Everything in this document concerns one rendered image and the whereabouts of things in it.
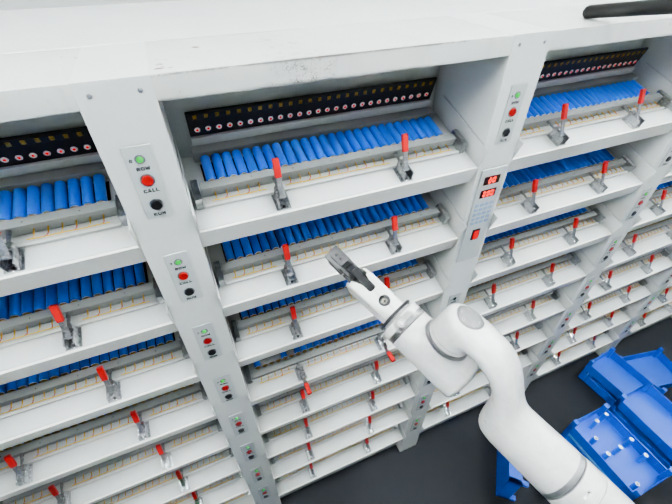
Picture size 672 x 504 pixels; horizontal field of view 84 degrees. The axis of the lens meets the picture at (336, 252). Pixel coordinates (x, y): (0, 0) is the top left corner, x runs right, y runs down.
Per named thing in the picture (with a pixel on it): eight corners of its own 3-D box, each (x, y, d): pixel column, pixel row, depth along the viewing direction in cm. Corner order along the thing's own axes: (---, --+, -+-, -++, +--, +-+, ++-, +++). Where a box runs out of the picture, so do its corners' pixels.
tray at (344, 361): (428, 338, 127) (438, 328, 119) (251, 405, 109) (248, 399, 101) (401, 287, 136) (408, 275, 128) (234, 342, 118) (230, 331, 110)
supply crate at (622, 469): (664, 479, 149) (676, 471, 143) (629, 502, 143) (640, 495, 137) (598, 411, 169) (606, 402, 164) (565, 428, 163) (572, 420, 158)
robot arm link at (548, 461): (622, 478, 48) (440, 312, 57) (535, 505, 59) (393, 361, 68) (629, 431, 55) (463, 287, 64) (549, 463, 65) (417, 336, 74)
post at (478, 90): (416, 444, 189) (555, 30, 69) (399, 452, 186) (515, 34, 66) (396, 409, 203) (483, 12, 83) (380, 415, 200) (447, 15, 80)
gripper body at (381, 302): (385, 331, 64) (340, 286, 67) (386, 336, 74) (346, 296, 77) (415, 300, 65) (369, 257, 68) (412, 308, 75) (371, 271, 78)
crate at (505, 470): (495, 495, 172) (514, 502, 170) (509, 479, 159) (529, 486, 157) (497, 432, 194) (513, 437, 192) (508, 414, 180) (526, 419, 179)
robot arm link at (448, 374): (410, 324, 63) (386, 351, 69) (473, 384, 59) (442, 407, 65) (433, 301, 68) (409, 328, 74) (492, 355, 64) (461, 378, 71)
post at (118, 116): (282, 507, 169) (149, 74, 48) (262, 517, 166) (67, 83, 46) (270, 463, 182) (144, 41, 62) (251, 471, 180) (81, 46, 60)
